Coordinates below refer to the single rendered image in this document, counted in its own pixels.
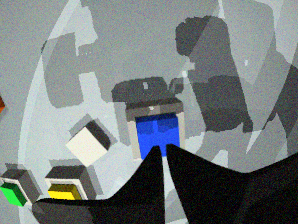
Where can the blue button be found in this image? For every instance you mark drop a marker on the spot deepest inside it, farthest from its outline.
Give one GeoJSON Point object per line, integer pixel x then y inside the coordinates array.
{"type": "Point", "coordinates": [156, 122]}

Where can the orange block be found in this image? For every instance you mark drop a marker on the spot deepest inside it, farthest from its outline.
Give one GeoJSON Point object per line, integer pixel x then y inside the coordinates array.
{"type": "Point", "coordinates": [1, 105]}

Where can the yellow button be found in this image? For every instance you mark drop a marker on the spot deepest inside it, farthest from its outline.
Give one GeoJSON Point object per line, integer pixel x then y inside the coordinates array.
{"type": "Point", "coordinates": [70, 182]}

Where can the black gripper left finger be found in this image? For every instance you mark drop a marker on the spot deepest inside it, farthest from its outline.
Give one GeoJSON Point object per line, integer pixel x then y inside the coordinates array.
{"type": "Point", "coordinates": [139, 201]}

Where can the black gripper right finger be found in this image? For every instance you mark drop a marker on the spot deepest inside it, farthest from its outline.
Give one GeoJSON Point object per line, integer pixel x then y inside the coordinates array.
{"type": "Point", "coordinates": [212, 194]}

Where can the green button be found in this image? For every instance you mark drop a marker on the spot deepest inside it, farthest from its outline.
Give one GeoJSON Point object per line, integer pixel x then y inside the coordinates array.
{"type": "Point", "coordinates": [18, 187]}

